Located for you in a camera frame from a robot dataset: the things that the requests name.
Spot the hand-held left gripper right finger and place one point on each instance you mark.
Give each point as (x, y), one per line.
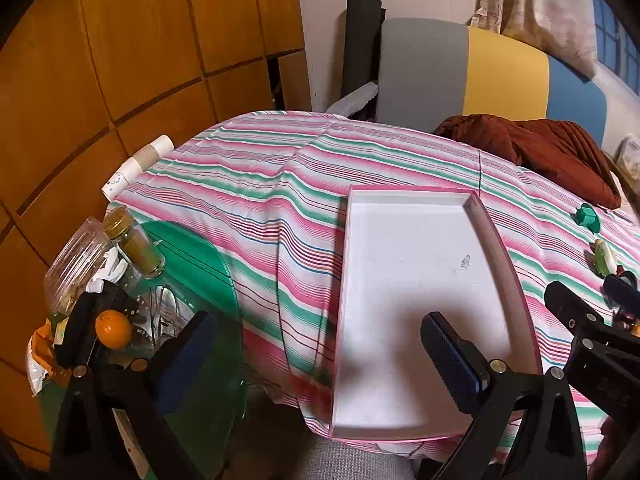
(450, 360)

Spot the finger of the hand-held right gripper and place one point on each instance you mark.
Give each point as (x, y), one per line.
(625, 292)
(567, 305)

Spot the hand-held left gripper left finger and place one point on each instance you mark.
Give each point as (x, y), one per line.
(185, 360)

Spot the white tray with pink rim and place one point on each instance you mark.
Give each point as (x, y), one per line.
(415, 310)

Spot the green plastic cup toy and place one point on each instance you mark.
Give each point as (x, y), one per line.
(586, 217)

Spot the person's right hand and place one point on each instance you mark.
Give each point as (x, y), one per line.
(615, 447)

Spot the green and white toy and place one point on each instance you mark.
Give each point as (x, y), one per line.
(604, 257)

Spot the orange tangerine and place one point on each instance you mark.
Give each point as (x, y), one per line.
(112, 329)

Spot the round green glass table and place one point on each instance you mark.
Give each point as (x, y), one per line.
(200, 265)

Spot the wooden bedside desk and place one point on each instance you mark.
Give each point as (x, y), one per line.
(620, 185)

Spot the glass jar with gold lid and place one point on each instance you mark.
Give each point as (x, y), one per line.
(135, 245)

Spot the white box with blue label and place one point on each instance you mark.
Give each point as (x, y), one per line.
(631, 155)

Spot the yellow snack packet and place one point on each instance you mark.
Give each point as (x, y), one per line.
(40, 355)

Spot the clear plastic container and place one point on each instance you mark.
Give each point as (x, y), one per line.
(75, 265)

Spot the rust red blanket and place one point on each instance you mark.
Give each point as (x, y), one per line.
(545, 150)

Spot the pink green striped blanket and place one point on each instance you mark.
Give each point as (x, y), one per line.
(280, 200)

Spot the stack of white paper cups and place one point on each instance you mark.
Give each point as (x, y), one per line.
(137, 162)

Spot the window with blue panes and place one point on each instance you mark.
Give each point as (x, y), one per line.
(617, 40)

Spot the grey yellow blue headboard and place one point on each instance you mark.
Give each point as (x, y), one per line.
(425, 70)

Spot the grey cushion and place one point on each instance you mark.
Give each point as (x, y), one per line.
(350, 102)

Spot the beige patterned curtain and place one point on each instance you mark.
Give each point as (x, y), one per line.
(545, 5)

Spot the wooden wardrobe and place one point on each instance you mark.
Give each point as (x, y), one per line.
(100, 60)

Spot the black rolled mat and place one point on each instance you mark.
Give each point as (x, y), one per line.
(361, 45)

